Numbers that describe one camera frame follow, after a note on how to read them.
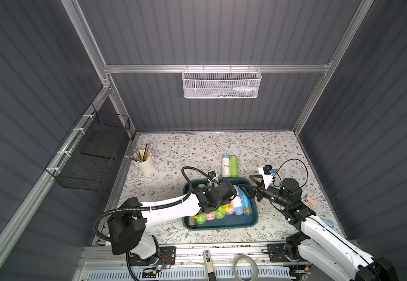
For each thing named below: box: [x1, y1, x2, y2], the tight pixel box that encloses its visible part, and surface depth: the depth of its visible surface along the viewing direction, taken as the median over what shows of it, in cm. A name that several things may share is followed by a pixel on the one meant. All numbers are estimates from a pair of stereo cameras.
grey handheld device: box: [202, 249, 217, 281], surface depth 70 cm
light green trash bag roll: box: [229, 155, 239, 178], surface depth 101 cm
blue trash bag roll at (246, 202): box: [237, 184, 254, 216], surface depth 85 cm
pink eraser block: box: [306, 196, 318, 208], surface depth 88 cm
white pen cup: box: [133, 149, 155, 174], surface depth 98 cm
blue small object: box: [320, 217, 335, 229], surface depth 84 cm
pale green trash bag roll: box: [211, 205, 227, 219], surface depth 83 cm
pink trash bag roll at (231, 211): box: [225, 201, 236, 215], surface depth 84 cm
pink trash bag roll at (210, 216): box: [205, 213, 216, 221], surface depth 83 cm
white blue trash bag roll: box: [221, 153, 230, 178], surface depth 101 cm
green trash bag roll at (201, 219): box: [195, 213, 208, 225], surface depth 82 cm
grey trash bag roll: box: [187, 216, 198, 229], surface depth 82 cm
